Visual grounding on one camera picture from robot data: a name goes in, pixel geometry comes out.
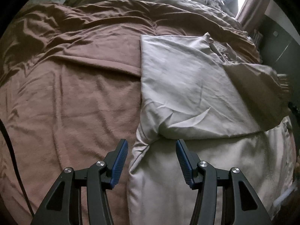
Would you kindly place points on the brown bed sheet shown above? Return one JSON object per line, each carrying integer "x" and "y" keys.
{"x": 71, "y": 89}

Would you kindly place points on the items on right table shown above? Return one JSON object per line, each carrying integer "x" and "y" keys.
{"x": 256, "y": 37}

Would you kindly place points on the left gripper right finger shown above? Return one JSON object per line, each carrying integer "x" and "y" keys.
{"x": 240, "y": 202}

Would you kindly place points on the light grey jacket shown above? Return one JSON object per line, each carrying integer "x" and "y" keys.
{"x": 230, "y": 112}

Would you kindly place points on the right beige curtain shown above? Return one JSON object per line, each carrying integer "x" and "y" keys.
{"x": 251, "y": 14}

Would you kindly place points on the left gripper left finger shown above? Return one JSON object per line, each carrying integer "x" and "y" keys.
{"x": 62, "y": 203}

